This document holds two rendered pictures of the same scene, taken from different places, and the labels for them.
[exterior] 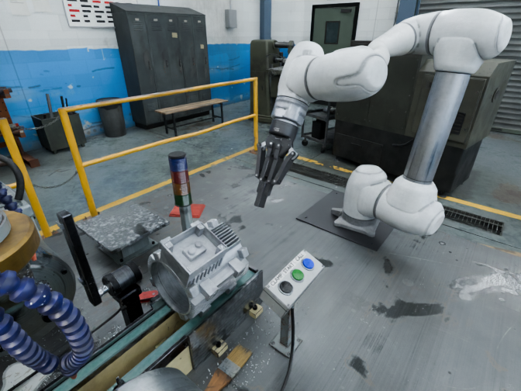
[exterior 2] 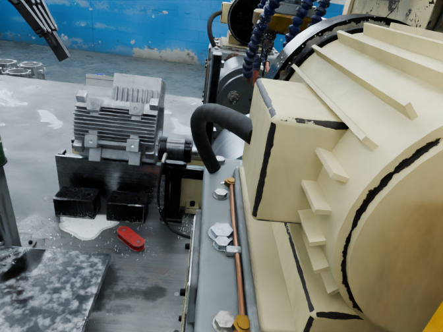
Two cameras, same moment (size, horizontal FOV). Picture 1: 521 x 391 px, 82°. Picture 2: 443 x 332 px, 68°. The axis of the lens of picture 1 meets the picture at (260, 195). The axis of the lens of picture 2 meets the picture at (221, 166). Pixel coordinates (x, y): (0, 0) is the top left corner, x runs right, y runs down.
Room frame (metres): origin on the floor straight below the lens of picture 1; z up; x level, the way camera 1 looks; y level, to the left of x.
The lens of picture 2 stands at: (0.98, 0.95, 1.37)
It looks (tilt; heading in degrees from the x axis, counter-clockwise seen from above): 29 degrees down; 227
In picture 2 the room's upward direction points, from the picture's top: 8 degrees clockwise
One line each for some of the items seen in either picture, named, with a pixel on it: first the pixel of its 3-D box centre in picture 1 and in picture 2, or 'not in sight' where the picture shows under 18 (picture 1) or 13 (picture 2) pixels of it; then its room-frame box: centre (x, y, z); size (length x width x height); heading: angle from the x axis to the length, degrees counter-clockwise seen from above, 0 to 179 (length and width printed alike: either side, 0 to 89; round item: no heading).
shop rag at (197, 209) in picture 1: (188, 209); not in sight; (1.27, 0.36, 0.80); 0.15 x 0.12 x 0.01; 85
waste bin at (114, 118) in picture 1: (112, 117); not in sight; (5.16, 2.53, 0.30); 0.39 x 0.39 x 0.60
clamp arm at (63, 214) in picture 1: (81, 261); (210, 110); (0.53, 0.40, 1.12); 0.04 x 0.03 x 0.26; 142
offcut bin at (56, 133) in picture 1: (58, 122); not in sight; (4.46, 3.00, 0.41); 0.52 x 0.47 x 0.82; 141
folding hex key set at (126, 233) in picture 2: (145, 296); (130, 238); (0.71, 0.38, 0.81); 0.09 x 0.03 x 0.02; 102
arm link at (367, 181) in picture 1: (366, 190); not in sight; (1.16, -0.46, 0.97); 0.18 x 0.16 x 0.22; 37
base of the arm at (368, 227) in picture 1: (354, 215); not in sight; (1.18, -0.44, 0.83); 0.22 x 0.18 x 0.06; 58
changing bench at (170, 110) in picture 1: (194, 116); not in sight; (5.55, 1.20, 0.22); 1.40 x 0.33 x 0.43; 139
